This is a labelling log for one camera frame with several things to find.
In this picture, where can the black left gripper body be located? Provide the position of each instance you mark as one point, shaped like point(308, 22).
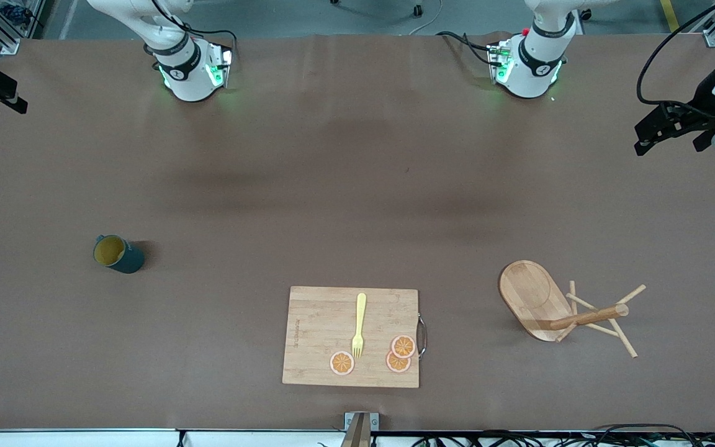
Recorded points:
point(702, 102)

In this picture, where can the teal cup yellow inside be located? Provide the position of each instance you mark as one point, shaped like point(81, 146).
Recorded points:
point(129, 261)

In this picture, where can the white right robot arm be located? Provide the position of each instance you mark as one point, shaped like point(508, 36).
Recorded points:
point(187, 81)

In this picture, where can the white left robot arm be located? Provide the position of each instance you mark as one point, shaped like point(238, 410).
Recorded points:
point(531, 68)

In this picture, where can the wooden cup rack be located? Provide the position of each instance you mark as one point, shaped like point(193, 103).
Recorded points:
point(528, 295)

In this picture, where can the orange slice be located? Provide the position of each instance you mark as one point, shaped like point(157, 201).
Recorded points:
point(395, 365)
point(403, 346)
point(342, 363)

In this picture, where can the yellow plastic fork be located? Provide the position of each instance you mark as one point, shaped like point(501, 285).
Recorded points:
point(360, 310)

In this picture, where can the wooden cutting board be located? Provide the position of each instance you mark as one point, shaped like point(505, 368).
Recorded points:
point(320, 329)

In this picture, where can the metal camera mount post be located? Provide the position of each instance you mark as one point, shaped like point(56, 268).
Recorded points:
point(357, 428)

